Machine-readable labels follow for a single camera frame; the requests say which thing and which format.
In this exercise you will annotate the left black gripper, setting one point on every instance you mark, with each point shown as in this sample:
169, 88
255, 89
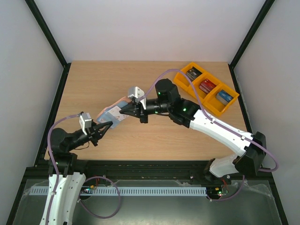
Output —
93, 132

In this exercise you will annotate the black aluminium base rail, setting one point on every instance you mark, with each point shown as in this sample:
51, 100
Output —
194, 172

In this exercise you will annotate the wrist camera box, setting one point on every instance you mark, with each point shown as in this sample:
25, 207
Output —
137, 95
85, 121

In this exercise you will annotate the red card stack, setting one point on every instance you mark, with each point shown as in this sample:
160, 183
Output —
206, 86

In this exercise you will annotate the white slotted cable duct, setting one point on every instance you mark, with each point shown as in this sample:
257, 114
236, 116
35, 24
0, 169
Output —
147, 191

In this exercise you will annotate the right black frame post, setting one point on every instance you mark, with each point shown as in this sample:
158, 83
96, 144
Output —
251, 32

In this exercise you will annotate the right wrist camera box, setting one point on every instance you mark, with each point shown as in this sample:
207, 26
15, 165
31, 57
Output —
137, 95

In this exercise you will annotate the black frame post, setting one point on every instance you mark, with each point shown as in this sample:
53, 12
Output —
251, 32
47, 32

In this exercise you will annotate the yellow bin with red cards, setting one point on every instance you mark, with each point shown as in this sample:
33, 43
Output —
194, 90

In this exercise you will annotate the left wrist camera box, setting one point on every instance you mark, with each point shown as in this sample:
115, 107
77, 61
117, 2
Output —
85, 121

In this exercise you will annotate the left black frame post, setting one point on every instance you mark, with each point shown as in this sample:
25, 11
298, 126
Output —
47, 32

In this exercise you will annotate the black card stack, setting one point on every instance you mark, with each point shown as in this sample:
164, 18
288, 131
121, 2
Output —
193, 73

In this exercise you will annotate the blue card stack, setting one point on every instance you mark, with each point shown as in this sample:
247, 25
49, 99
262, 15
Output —
224, 97

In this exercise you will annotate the pink leather card holder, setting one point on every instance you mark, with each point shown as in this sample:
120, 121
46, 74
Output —
102, 116

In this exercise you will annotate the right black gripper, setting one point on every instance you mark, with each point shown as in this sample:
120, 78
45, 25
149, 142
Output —
142, 110

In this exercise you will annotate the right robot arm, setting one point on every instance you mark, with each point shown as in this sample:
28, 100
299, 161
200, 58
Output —
247, 155

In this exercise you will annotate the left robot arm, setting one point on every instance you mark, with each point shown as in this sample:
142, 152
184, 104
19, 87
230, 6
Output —
63, 191

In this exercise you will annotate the yellow bin with black cards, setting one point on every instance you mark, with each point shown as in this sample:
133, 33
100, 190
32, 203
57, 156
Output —
181, 79

